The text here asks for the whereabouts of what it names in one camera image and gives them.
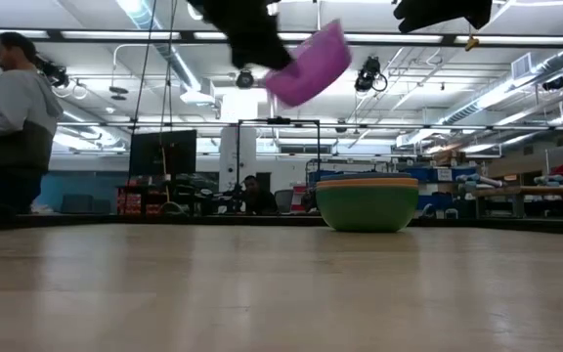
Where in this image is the green plastic bowl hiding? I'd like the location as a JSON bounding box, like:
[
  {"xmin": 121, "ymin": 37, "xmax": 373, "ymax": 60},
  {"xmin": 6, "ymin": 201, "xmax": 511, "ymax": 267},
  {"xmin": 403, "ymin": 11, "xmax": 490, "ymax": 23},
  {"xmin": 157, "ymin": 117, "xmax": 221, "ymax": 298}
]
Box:
[{"xmin": 315, "ymin": 187, "xmax": 420, "ymax": 234}]

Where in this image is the wooden workbench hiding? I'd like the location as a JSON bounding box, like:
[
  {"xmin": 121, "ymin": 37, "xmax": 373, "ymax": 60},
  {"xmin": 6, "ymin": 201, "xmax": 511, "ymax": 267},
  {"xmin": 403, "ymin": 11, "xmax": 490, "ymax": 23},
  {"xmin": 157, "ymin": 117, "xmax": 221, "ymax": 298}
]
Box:
[{"xmin": 470, "ymin": 184, "xmax": 563, "ymax": 220}]

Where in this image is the black hanging cable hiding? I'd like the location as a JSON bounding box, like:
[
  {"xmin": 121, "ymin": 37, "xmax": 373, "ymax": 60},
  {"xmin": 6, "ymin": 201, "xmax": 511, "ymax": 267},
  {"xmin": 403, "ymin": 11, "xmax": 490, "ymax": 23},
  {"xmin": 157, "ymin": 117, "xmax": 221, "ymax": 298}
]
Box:
[
  {"xmin": 157, "ymin": 0, "xmax": 179, "ymax": 134},
  {"xmin": 128, "ymin": 0, "xmax": 158, "ymax": 148}
]

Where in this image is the black camera with white cable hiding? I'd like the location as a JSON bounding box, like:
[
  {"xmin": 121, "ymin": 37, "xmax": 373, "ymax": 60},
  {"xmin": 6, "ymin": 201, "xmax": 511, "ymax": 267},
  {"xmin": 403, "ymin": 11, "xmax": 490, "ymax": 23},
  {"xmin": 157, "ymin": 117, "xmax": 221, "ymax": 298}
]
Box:
[{"xmin": 35, "ymin": 54, "xmax": 89, "ymax": 102}]

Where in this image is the black ceiling camera with cable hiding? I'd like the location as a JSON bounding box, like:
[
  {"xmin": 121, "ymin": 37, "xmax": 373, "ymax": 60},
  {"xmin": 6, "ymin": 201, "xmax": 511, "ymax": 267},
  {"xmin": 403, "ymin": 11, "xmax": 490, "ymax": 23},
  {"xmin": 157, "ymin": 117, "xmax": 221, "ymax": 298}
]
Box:
[{"xmin": 353, "ymin": 55, "xmax": 389, "ymax": 94}]

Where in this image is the seated person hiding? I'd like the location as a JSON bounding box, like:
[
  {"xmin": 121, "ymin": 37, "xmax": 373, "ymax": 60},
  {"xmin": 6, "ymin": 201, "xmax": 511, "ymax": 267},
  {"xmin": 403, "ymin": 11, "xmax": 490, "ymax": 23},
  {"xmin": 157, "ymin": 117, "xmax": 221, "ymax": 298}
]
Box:
[{"xmin": 238, "ymin": 174, "xmax": 280, "ymax": 216}]

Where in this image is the black monitor screen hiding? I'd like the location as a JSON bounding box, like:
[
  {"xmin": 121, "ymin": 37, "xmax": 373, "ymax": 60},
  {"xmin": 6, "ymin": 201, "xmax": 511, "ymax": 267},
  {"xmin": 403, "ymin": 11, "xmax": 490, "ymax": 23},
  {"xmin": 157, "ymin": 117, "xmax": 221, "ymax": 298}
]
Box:
[{"xmin": 128, "ymin": 128, "xmax": 198, "ymax": 178}]

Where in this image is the standing person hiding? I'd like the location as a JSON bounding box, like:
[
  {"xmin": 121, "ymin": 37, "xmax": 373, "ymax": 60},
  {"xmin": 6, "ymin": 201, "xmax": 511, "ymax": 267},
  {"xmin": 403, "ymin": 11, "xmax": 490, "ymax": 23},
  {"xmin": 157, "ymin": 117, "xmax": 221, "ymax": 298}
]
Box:
[{"xmin": 0, "ymin": 30, "xmax": 65, "ymax": 219}]

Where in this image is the grey office chair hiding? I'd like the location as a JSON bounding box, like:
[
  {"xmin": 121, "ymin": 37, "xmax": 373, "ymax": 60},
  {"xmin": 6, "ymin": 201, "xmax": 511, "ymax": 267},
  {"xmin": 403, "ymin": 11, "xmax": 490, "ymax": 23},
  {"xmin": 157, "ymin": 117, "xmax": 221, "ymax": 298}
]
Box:
[{"xmin": 274, "ymin": 188, "xmax": 296, "ymax": 215}]

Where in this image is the grey sofa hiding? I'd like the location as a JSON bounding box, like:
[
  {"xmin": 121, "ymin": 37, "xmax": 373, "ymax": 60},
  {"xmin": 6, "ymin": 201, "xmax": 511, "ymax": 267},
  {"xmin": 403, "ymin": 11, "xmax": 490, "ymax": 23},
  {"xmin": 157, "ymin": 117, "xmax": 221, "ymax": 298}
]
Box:
[{"xmin": 60, "ymin": 193, "xmax": 113, "ymax": 215}]

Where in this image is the broom with yellow stick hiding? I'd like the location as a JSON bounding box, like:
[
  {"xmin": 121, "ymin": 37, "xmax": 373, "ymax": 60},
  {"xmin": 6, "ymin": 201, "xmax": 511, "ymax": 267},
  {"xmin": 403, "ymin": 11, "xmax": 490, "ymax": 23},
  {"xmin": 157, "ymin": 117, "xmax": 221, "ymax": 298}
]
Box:
[{"xmin": 157, "ymin": 145, "xmax": 186, "ymax": 217}]

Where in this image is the red boxes shelf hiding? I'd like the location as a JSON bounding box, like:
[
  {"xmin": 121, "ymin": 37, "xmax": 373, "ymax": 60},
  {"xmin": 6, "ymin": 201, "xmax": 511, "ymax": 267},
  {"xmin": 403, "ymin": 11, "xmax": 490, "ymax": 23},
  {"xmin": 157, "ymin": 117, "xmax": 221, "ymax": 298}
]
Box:
[{"xmin": 115, "ymin": 187, "xmax": 159, "ymax": 217}]

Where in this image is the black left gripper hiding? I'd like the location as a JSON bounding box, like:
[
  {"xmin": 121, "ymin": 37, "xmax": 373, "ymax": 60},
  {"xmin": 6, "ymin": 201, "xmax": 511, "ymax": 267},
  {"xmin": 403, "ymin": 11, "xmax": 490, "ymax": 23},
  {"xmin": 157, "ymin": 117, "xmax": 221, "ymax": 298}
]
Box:
[{"xmin": 186, "ymin": 0, "xmax": 296, "ymax": 71}]

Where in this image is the purple translucent plastic bowl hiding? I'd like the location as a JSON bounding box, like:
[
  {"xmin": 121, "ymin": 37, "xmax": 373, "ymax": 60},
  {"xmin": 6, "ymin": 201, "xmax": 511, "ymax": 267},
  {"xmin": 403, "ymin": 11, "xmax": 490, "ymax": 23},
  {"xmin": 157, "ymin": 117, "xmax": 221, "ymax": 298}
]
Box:
[{"xmin": 263, "ymin": 18, "xmax": 354, "ymax": 110}]

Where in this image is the blue storage bin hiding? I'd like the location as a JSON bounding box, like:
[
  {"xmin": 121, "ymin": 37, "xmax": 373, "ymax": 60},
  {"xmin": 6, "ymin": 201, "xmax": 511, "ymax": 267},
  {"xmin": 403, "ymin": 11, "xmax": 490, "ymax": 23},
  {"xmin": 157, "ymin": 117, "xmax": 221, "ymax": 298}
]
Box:
[{"xmin": 401, "ymin": 166, "xmax": 479, "ymax": 184}]

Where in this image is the black metal frame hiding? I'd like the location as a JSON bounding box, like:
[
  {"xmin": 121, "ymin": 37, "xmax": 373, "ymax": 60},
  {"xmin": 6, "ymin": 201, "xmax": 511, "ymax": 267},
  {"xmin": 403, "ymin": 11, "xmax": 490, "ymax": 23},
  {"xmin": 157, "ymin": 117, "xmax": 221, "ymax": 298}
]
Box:
[{"xmin": 236, "ymin": 116, "xmax": 322, "ymax": 173}]

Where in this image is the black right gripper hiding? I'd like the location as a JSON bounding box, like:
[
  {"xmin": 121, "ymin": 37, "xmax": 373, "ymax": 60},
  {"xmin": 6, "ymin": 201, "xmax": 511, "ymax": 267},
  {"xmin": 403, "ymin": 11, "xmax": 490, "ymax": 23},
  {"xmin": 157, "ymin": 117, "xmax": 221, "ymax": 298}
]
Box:
[{"xmin": 392, "ymin": 0, "xmax": 495, "ymax": 35}]

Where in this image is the small black ceiling camera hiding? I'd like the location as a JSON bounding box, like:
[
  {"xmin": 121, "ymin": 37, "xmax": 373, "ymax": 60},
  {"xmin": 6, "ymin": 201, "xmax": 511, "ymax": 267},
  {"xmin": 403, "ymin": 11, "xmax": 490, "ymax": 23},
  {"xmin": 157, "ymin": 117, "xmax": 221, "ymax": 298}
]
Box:
[{"xmin": 541, "ymin": 74, "xmax": 563, "ymax": 93}]

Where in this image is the orange plastic bowl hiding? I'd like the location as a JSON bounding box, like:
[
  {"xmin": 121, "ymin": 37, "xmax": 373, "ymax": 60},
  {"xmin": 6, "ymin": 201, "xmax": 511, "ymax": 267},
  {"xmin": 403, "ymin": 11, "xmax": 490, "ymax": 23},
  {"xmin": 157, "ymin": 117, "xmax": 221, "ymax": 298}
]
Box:
[{"xmin": 316, "ymin": 176, "xmax": 420, "ymax": 188}]

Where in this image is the black overhead light bar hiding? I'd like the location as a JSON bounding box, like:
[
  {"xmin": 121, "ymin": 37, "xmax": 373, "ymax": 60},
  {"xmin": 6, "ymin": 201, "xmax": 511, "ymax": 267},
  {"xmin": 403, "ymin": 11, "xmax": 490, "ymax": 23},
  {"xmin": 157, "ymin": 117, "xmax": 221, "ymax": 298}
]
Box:
[{"xmin": 0, "ymin": 26, "xmax": 563, "ymax": 48}]

